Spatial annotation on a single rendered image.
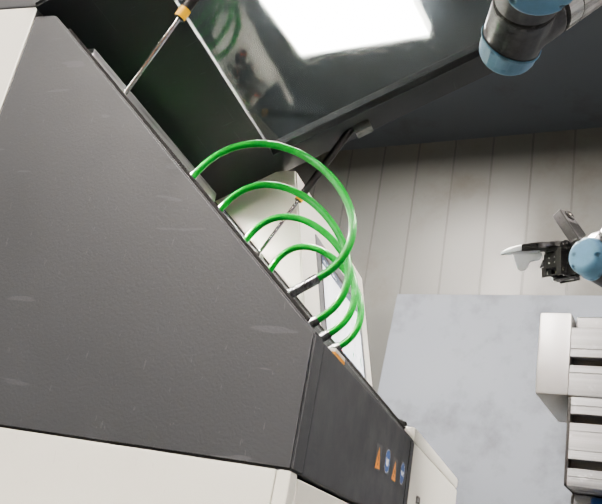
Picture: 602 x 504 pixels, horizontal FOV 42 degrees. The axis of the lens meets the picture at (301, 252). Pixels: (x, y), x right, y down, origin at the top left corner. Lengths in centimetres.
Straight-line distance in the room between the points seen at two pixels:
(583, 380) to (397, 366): 279
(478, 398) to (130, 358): 257
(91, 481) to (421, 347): 275
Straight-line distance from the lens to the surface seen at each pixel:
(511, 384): 344
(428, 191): 413
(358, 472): 118
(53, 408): 104
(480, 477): 333
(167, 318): 100
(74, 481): 101
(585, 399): 85
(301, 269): 175
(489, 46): 100
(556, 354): 87
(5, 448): 107
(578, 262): 160
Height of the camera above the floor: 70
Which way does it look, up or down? 21 degrees up
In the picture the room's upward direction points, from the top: 11 degrees clockwise
